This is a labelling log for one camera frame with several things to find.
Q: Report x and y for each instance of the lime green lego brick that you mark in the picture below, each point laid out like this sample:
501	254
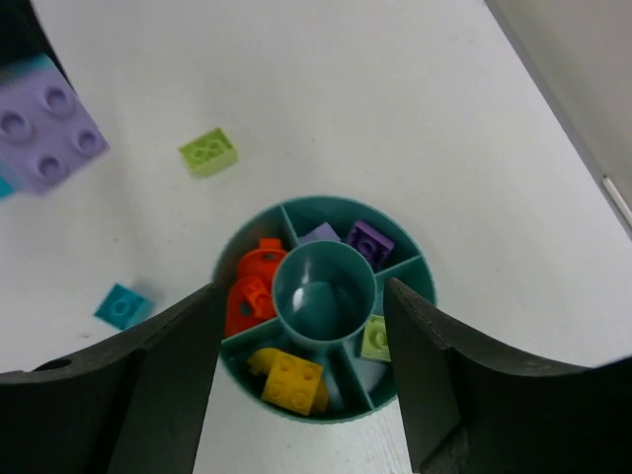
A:
209	153

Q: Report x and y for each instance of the pale green lego brick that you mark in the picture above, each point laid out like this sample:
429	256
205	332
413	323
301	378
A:
374	344

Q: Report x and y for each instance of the orange teardrop lego plate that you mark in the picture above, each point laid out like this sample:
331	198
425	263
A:
249	304

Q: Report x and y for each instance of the purple butterfly lego piece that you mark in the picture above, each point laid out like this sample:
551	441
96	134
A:
323	231

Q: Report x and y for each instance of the teal square lego brick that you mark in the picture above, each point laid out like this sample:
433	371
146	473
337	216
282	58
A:
123	308

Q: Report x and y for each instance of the teal round divided container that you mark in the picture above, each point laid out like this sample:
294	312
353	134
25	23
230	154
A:
323	293

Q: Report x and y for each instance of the lavender lego brick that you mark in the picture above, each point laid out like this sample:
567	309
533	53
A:
46	133

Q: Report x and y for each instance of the purple lego brick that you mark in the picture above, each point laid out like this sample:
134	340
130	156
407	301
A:
372	244

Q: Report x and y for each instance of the orange curved lego piece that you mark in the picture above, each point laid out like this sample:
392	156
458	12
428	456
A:
263	261

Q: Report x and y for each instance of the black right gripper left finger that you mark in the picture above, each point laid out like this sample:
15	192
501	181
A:
132	403

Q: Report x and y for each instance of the aluminium rail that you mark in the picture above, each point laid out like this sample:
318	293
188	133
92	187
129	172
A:
617	200

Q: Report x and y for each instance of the yellow orange lego brick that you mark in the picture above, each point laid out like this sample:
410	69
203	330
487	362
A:
297	385

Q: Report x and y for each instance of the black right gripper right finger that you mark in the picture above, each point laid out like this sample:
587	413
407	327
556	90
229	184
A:
472	404

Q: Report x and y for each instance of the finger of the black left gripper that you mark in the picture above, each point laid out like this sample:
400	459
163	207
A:
25	47

